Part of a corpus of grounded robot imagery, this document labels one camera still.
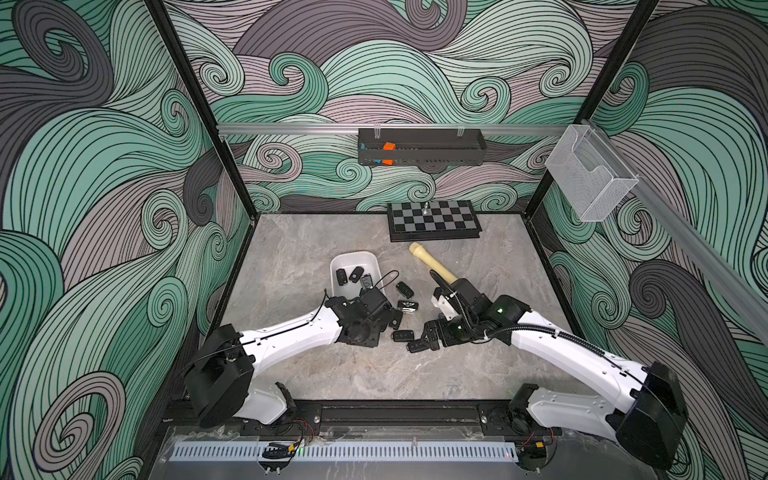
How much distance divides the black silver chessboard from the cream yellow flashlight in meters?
0.06

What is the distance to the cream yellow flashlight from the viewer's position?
1.02 m

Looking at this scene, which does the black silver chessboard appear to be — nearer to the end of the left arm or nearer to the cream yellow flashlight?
the cream yellow flashlight

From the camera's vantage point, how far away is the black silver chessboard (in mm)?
1126
